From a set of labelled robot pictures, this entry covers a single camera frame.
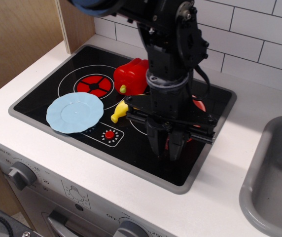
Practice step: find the grey right oven knob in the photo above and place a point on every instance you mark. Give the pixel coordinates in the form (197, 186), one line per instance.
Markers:
(130, 229)

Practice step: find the yellow toy banana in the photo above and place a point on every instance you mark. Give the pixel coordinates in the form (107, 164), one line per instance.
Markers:
(120, 111)

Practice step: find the orange plastic cup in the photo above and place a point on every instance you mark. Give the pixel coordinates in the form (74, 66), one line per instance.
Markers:
(200, 105)

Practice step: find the grey left oven knob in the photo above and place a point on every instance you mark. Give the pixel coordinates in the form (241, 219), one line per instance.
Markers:
(21, 175)

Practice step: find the red toy bell pepper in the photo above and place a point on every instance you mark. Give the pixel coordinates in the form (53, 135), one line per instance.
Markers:
(130, 78)

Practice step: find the light blue plastic plate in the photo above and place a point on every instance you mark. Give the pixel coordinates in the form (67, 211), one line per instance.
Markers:
(74, 112)

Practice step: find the grey oven door handle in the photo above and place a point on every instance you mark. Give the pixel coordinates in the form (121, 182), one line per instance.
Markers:
(62, 226)

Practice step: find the grey toy sink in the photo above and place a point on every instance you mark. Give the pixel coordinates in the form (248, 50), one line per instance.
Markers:
(260, 196)

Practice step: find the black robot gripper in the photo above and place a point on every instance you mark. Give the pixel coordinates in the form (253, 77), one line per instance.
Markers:
(169, 110)

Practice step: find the red stove button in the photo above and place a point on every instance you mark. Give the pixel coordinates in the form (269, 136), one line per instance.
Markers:
(109, 134)

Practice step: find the grey oven knob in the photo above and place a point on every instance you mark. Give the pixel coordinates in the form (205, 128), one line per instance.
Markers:
(21, 175)
(130, 229)

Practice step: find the black toy stove top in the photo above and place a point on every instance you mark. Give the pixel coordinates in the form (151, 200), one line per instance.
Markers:
(91, 70)

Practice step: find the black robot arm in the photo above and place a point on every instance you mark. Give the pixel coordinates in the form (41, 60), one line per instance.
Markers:
(175, 48)

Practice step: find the black base with screw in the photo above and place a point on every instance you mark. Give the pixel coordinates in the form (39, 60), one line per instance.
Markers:
(18, 228)

